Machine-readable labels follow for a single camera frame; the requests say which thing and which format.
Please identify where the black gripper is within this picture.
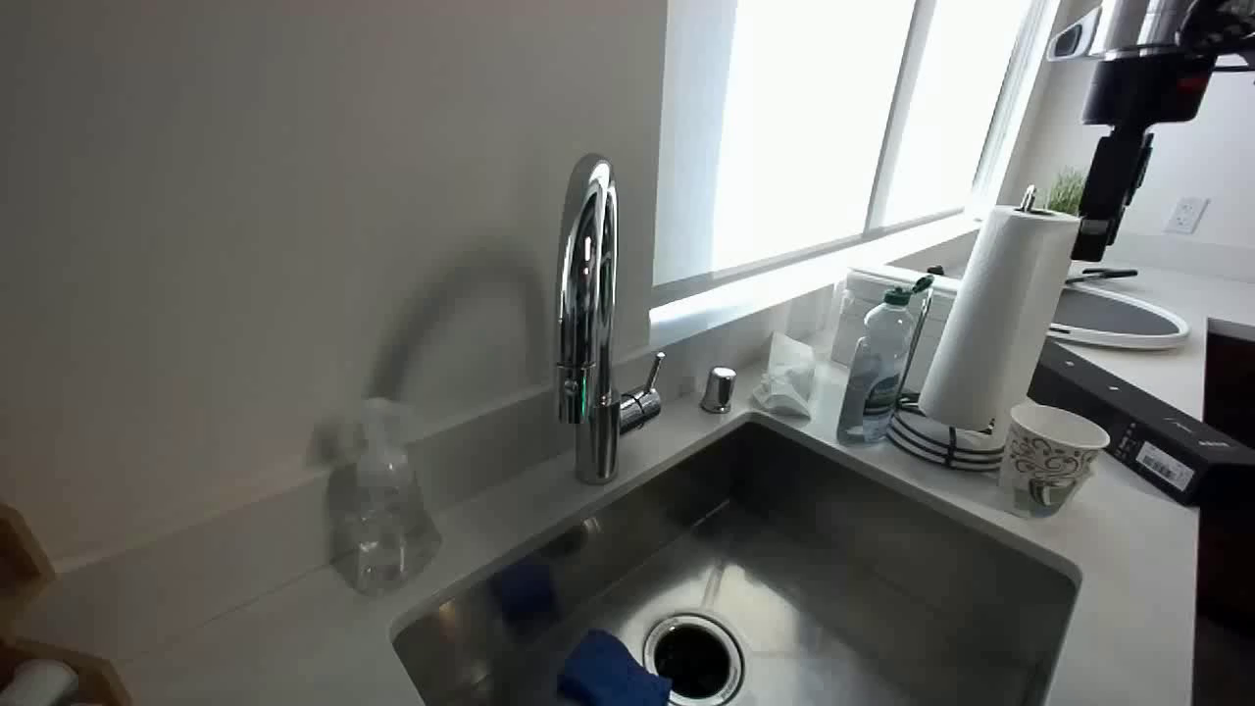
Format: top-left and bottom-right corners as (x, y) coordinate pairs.
(1073, 45), (1227, 262)

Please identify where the small green plant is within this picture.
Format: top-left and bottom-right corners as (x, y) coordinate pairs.
(1044, 164), (1092, 218)

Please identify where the white oval tray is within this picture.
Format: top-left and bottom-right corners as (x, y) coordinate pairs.
(1044, 278), (1193, 351)

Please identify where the white paper towel roll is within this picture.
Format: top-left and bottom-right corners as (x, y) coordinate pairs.
(920, 198), (1083, 431)

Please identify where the long black cardboard box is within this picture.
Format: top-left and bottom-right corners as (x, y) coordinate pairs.
(1029, 338), (1255, 508)

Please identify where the dark brown appliance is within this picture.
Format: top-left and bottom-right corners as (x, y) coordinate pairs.
(1201, 312), (1255, 455)

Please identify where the patterned white paper cup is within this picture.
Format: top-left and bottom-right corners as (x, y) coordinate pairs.
(999, 394), (1116, 520)

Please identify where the clear dish soap bottle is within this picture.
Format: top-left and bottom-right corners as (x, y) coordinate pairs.
(836, 266), (943, 447)

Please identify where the crumpled white cloth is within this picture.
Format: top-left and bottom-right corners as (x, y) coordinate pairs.
(754, 328), (823, 423)

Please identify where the chrome round counter button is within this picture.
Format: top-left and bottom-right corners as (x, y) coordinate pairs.
(699, 366), (742, 419)

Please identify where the stainless steel sink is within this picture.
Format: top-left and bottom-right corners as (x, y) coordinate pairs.
(389, 406), (1088, 706)

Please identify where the chrome kitchen faucet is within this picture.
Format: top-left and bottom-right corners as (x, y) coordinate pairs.
(554, 151), (667, 485)

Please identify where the round sink drain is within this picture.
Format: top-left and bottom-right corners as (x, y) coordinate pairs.
(641, 608), (751, 706)

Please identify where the blue sponge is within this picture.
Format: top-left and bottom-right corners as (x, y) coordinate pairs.
(559, 627), (674, 706)

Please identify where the clear spray bottle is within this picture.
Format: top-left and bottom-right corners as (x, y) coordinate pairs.
(320, 394), (442, 598)

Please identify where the white wall outlet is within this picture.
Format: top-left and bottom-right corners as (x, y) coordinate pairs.
(1167, 193), (1212, 239)

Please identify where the white window frame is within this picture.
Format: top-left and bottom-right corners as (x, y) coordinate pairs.
(645, 0), (1067, 347)

